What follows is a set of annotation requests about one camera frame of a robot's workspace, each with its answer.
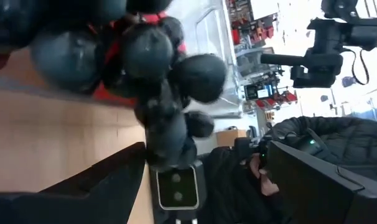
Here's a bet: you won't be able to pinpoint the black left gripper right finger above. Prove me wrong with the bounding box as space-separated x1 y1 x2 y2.
266 139 377 224

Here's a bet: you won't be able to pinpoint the person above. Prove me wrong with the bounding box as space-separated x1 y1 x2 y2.
203 116 377 224

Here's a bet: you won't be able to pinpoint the shelf with red bins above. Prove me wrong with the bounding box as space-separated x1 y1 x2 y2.
225 0 298 110

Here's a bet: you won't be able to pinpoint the brown cardboard box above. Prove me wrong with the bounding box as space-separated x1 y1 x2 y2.
216 129 247 147

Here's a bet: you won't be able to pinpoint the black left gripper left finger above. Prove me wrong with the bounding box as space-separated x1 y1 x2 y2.
0 141 146 224

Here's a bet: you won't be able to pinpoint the dark purple toy grapes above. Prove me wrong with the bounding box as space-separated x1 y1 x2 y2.
0 0 228 170

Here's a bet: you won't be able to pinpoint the person's hand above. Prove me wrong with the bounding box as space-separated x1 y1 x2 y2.
249 154 281 197

